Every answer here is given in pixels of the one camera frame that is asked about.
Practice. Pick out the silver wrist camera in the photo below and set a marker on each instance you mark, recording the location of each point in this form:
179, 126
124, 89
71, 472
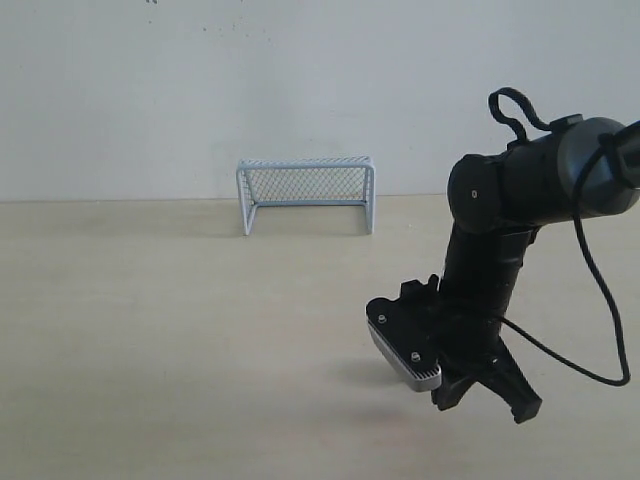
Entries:
396, 331

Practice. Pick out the small white soccer goal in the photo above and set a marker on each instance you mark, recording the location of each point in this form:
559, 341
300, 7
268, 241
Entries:
343, 181

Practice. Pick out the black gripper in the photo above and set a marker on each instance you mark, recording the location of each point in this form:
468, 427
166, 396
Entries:
469, 348

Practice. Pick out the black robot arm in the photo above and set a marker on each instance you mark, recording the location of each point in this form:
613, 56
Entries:
580, 169

